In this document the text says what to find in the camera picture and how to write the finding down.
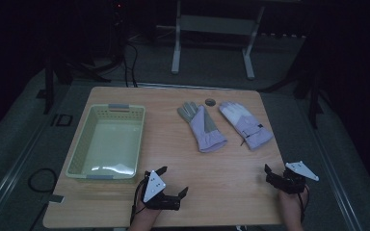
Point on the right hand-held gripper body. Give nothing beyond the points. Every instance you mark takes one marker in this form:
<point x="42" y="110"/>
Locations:
<point x="297" y="178"/>

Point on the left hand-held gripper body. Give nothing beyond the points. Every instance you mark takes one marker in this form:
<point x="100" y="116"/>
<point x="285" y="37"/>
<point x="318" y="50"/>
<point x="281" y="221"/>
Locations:
<point x="154" y="187"/>

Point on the purple glove white fingers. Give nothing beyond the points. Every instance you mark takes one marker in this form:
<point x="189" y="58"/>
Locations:
<point x="245" y="123"/>

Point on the purple glove grey palm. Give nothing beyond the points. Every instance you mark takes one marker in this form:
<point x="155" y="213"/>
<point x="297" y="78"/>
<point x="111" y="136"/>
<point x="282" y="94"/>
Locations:
<point x="202" y="128"/>

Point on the pale green plastic basket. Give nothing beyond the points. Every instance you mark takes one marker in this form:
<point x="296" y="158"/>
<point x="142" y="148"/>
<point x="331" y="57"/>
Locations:
<point x="109" y="144"/>

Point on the person's right hand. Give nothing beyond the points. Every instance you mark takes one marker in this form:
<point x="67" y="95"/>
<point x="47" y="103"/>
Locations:
<point x="290" y="203"/>

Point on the person's left hand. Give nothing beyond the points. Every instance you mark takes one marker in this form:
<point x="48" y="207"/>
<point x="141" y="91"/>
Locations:
<point x="146" y="213"/>

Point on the black stand with legs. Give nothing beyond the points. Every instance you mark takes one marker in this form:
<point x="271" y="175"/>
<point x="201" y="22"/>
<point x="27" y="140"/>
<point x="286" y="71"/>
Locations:
<point x="313" y="96"/>

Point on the grey round table grommet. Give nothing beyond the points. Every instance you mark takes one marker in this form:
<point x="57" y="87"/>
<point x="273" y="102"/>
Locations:
<point x="210" y="102"/>

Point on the grey tape piece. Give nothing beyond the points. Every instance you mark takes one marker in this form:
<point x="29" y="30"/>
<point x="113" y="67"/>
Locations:
<point x="56" y="199"/>

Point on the black tripod stand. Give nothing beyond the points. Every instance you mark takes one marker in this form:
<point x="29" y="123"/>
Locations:
<point x="49" y="83"/>

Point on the white metal stand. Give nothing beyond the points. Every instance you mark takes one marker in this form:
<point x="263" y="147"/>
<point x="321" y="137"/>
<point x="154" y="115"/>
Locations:
<point x="215" y="25"/>

